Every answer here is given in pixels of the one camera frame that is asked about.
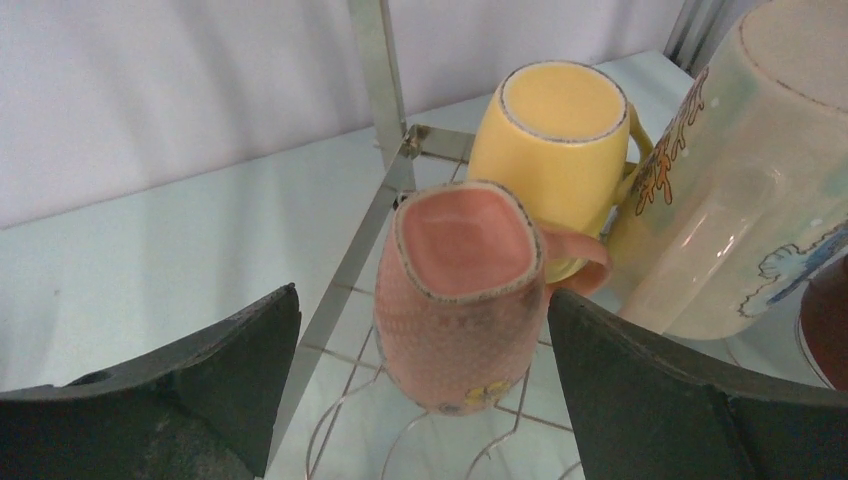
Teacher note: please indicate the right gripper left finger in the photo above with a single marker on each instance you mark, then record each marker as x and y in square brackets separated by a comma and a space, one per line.
[201, 407]

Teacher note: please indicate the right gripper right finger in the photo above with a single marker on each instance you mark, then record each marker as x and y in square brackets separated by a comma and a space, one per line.
[643, 406]

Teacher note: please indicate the salmon pink cup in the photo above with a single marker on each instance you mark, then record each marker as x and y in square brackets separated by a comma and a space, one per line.
[462, 291]

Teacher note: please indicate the metal dish rack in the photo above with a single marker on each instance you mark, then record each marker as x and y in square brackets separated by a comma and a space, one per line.
[353, 422]

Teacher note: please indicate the beige cup in rack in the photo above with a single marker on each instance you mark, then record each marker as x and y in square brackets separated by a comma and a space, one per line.
[745, 194]

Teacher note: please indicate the dark red mug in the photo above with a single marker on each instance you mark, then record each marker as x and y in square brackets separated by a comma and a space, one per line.
[821, 328]

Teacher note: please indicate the orange yellow cup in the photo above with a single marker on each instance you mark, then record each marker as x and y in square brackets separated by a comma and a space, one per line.
[556, 134]

